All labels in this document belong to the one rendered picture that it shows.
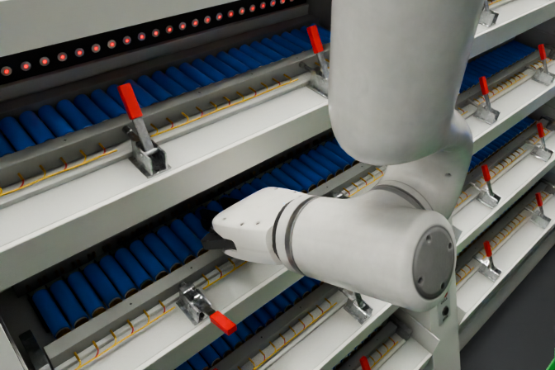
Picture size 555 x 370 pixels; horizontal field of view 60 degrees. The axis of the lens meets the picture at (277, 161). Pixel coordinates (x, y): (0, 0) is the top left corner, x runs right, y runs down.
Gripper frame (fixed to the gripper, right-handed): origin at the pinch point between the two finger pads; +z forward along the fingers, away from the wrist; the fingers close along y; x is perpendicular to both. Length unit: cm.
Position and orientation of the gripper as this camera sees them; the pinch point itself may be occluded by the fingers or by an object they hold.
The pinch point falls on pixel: (222, 215)
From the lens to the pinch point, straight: 64.1
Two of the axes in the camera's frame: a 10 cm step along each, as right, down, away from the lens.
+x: 2.8, 9.2, 2.7
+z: -6.4, -0.4, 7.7
